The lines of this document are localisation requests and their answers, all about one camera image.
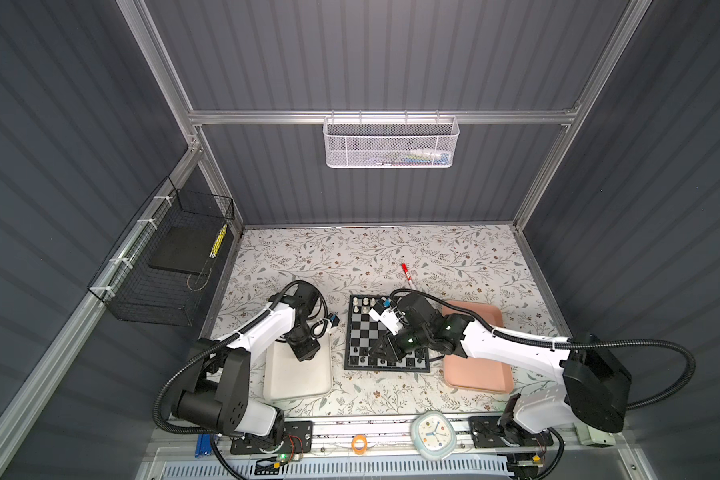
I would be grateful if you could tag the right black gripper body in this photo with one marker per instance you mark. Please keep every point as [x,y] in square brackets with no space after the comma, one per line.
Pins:
[403,340]

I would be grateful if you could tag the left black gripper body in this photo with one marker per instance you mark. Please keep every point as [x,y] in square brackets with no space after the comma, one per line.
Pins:
[302,343]

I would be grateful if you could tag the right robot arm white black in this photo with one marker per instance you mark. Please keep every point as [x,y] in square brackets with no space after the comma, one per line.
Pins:
[591,385]

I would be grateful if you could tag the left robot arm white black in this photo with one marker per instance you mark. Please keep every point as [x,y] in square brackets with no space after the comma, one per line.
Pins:
[210,393]

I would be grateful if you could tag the black chess pieces on board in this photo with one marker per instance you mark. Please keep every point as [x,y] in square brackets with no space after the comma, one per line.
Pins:
[357,358]

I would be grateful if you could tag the black white chess board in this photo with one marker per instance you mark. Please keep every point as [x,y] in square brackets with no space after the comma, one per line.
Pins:
[362,331]

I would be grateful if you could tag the white chess pieces on board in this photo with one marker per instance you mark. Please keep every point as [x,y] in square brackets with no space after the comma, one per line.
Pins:
[363,304]

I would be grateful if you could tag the white plastic tray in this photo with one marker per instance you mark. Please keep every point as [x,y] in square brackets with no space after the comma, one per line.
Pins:
[287,378]

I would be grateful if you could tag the pink plastic tray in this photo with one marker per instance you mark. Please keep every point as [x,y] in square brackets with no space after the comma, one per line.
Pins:
[479,374]

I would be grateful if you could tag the red white marker pen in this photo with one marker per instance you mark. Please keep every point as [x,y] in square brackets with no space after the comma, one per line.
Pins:
[408,275]

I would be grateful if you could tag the mint green alarm clock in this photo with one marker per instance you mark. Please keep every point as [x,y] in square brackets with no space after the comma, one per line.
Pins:
[433,436]

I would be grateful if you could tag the yellow brush in basket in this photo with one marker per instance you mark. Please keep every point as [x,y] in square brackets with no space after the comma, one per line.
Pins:
[218,241]

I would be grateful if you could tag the blue clamp tool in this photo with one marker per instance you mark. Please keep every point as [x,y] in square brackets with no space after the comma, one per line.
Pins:
[203,446]

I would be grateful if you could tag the green emergency stop box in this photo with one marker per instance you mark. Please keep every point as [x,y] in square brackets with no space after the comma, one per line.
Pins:
[592,437]

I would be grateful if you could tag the black wire basket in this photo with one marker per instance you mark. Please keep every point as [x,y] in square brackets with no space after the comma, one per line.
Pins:
[162,274]

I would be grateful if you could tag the white wire basket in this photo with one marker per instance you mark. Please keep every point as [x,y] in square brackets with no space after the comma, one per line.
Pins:
[387,141]

